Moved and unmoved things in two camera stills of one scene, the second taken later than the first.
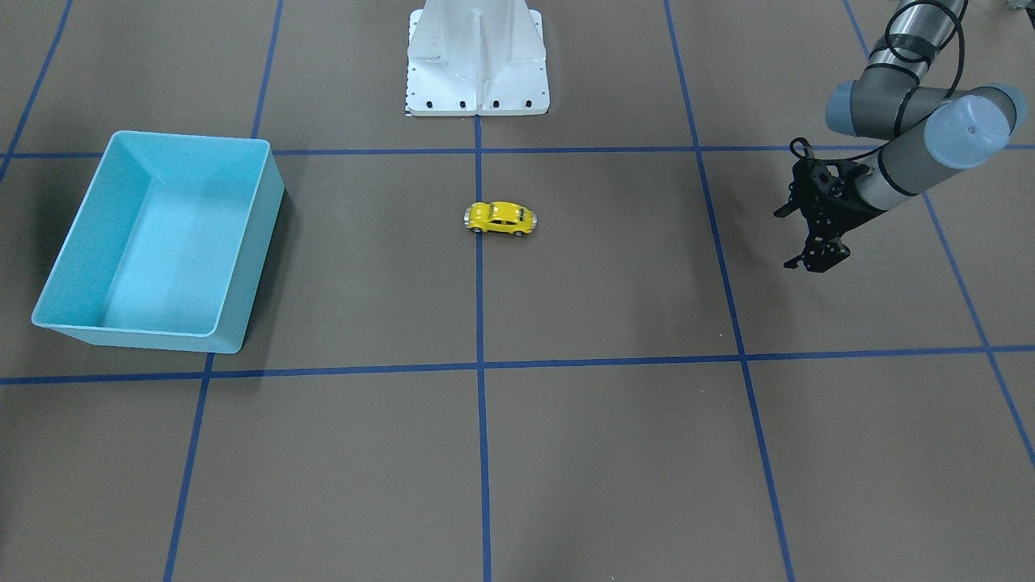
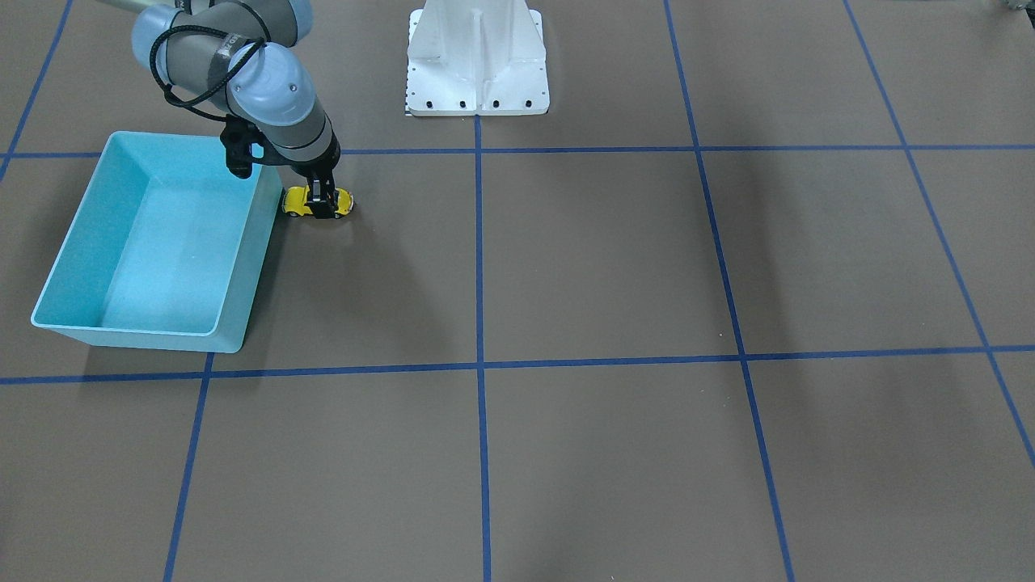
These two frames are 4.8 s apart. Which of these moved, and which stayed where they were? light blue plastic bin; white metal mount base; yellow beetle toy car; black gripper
Moved: yellow beetle toy car; black gripper
Stayed: light blue plastic bin; white metal mount base
